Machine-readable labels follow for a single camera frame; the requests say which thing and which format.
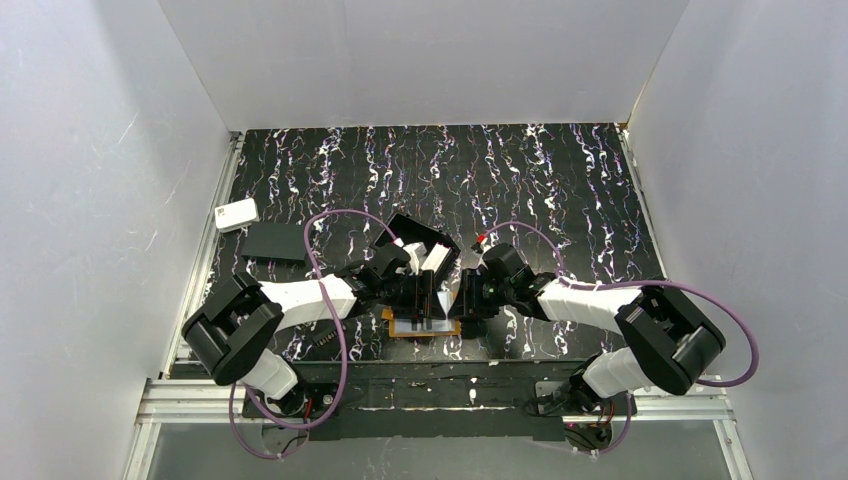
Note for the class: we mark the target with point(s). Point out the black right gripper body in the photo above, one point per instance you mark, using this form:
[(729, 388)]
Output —
[(469, 296)]

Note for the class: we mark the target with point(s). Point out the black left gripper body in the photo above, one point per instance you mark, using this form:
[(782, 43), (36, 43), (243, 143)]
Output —
[(411, 291)]

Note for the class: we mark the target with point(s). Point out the orange leather card holder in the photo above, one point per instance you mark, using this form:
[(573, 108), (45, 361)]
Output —
[(405, 326)]

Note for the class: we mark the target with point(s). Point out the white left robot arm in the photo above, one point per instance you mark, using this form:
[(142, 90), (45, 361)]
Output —
[(231, 331)]

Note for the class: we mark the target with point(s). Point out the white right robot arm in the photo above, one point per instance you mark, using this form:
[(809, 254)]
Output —
[(669, 341)]

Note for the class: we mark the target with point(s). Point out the black card box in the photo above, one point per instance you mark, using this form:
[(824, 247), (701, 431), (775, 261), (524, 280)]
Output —
[(410, 230)]

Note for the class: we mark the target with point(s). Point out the black comb strip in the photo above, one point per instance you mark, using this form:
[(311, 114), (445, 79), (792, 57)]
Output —
[(323, 335)]

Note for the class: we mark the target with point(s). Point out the black box lid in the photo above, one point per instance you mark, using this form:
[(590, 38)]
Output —
[(278, 242)]

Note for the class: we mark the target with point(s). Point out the small white box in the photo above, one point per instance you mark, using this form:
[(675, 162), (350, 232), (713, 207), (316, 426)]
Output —
[(235, 215)]

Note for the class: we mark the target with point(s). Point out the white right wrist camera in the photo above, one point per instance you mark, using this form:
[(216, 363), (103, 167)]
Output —
[(480, 247)]

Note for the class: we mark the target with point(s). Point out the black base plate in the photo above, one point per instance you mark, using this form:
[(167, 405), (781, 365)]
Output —
[(466, 399)]

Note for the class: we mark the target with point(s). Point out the aluminium frame rail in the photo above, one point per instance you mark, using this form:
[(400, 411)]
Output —
[(165, 398)]

